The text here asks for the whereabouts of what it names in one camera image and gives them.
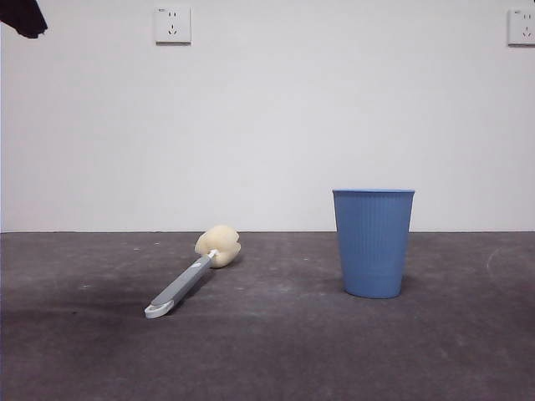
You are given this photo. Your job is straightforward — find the grey-handled sponge cup brush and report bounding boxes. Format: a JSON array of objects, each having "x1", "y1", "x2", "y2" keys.
[{"x1": 144, "y1": 224, "x2": 243, "y2": 321}]

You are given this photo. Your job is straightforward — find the blue ribbed plastic cup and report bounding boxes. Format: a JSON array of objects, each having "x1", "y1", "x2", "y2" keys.
[{"x1": 332, "y1": 188, "x2": 416, "y2": 300}]

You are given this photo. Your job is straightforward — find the white wall socket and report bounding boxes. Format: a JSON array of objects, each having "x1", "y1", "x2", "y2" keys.
[
  {"x1": 154, "y1": 6, "x2": 193, "y2": 46},
  {"x1": 507, "y1": 8, "x2": 535, "y2": 48}
]

